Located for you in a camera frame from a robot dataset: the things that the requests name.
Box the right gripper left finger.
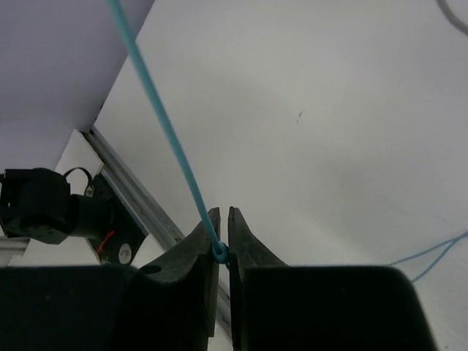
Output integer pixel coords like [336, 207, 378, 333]
[1, 224, 219, 350]

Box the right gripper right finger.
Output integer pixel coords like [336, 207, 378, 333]
[227, 207, 437, 350]

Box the light blue headphone cable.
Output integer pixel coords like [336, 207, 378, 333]
[105, 0, 230, 264]

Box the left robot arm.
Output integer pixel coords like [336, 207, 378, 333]
[1, 168, 146, 265]

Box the grey headphone cable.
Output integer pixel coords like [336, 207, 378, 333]
[437, 0, 468, 37]

